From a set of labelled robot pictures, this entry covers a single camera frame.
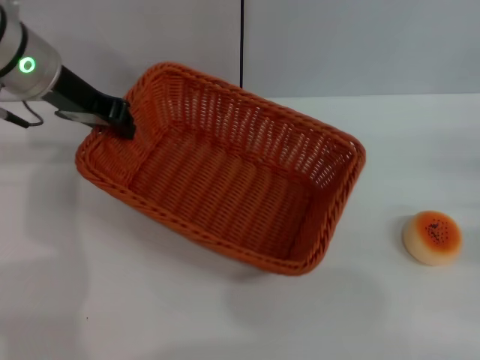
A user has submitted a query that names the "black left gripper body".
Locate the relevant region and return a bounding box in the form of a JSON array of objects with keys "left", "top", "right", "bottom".
[{"left": 40, "top": 64, "right": 122, "bottom": 122}]

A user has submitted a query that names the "orange woven plastic basket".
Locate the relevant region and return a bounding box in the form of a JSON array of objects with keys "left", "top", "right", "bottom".
[{"left": 74, "top": 61, "right": 367, "bottom": 278}]

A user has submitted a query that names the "round toy bread bun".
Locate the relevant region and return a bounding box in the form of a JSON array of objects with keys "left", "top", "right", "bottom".
[{"left": 402, "top": 210, "right": 464, "bottom": 267}]

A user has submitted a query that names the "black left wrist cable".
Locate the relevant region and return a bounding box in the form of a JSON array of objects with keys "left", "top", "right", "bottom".
[{"left": 0, "top": 100, "right": 44, "bottom": 129}]

